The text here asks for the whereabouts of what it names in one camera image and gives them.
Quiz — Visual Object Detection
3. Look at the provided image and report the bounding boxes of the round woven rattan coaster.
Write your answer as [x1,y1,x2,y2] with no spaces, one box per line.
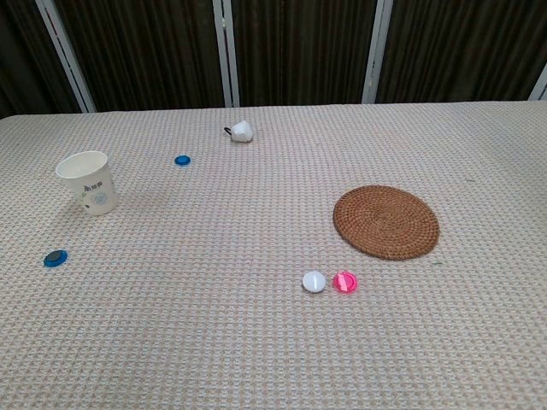
[332,184,441,261]

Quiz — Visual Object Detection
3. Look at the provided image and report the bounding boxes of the white ball with black loop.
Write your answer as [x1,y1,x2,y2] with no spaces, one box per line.
[224,120,256,144]

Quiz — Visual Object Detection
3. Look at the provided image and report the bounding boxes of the white bottle cap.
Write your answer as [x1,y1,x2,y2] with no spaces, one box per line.
[302,270,327,295]

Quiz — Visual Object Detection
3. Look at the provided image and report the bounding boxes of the pink bottle cap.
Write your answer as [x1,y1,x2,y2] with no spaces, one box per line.
[332,270,358,295]

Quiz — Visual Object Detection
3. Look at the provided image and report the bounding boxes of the beige woven tablecloth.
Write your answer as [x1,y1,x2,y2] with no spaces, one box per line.
[0,100,547,410]

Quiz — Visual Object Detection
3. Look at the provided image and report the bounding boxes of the dark pleated curtain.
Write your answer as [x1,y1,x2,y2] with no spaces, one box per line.
[0,0,547,120]

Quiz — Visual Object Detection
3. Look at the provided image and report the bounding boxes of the blue cap with grey centre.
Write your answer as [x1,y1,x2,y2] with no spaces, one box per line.
[43,249,68,269]

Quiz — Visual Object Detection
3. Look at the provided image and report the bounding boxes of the white metal frame post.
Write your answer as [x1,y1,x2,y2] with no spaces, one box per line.
[362,0,395,104]
[528,71,547,102]
[35,0,96,114]
[212,0,241,108]

